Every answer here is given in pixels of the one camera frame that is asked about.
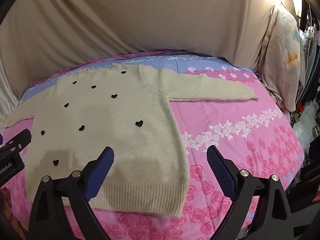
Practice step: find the beige sweater with black hearts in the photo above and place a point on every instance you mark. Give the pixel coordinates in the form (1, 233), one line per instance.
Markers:
(112, 120)

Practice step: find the pink floral bed sheet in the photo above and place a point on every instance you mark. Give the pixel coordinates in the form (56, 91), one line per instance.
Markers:
(237, 142)

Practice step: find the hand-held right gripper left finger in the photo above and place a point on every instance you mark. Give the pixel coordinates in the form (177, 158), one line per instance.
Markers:
(101, 170)

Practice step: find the hanging clothes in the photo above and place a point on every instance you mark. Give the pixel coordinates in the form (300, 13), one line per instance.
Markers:
(310, 42)

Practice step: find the pale floral hanging cloth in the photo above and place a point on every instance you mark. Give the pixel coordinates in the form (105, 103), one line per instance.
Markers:
(282, 55)

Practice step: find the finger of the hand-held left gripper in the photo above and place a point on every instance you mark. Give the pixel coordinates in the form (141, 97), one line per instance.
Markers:
(17, 140)

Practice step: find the white pleated cloth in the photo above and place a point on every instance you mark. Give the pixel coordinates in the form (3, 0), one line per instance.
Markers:
(7, 97)

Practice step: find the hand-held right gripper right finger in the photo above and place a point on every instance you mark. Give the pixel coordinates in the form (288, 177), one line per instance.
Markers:
(220, 170)

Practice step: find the beige backdrop cloth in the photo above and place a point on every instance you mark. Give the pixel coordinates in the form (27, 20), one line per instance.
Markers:
(125, 17)

